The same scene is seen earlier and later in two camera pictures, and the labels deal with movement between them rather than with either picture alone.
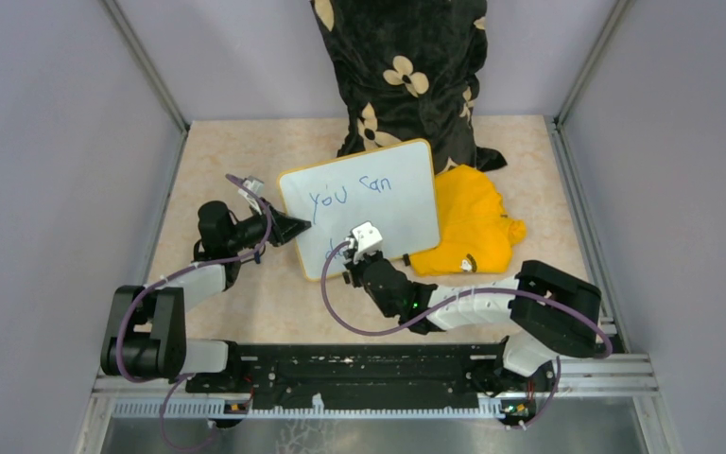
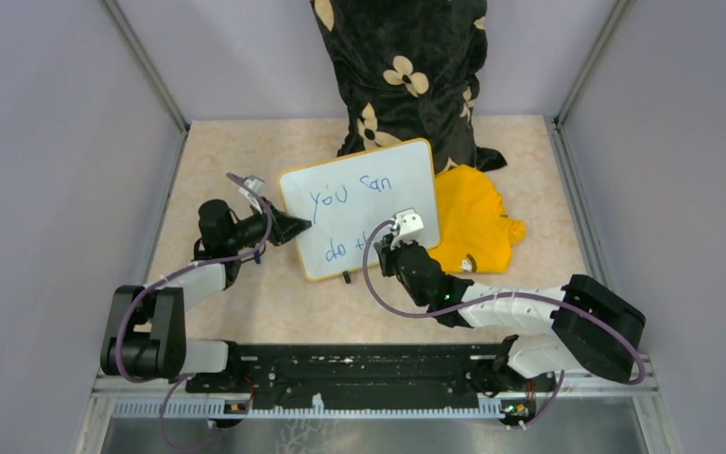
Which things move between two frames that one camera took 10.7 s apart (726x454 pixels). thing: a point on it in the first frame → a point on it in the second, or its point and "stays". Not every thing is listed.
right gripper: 354,266 → 387,255
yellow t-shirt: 476,234 stays
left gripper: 280,219 stays
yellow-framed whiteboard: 393,187 stays
